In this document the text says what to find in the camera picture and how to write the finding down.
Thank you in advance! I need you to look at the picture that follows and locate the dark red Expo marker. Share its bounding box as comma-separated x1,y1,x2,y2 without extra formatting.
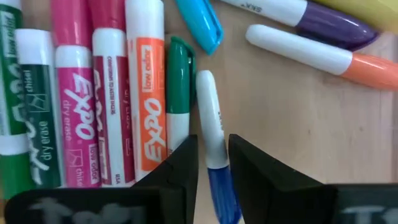
88,0,137,188

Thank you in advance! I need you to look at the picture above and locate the green-capped white marker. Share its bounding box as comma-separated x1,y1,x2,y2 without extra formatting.
165,35,197,156

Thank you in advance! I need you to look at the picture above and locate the blue-capped white marker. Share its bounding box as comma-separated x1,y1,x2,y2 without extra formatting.
195,70,244,224

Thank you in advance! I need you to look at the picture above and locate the orange-capped white marker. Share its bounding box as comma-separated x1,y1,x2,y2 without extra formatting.
244,24,398,92

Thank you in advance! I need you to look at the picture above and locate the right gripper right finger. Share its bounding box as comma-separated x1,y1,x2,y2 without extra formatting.
228,133,398,224

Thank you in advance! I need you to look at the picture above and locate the purple-capped white marker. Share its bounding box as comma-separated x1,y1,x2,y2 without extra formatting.
220,0,381,52

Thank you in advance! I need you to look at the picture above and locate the blue highlighter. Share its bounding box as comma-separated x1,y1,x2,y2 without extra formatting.
174,0,224,56

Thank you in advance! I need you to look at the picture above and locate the pink Expo marker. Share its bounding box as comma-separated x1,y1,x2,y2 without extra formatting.
50,0,103,189

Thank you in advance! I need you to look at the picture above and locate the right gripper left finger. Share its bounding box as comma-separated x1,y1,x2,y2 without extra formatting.
4,134,200,224

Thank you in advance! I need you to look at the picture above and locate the dark green Expo marker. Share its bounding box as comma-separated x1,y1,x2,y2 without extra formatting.
14,28,65,190

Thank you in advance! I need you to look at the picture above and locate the yellow Sharpie highlighter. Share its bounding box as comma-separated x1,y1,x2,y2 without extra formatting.
312,0,398,35

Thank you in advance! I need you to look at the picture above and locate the orange Expo marker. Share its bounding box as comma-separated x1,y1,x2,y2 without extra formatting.
124,0,170,183

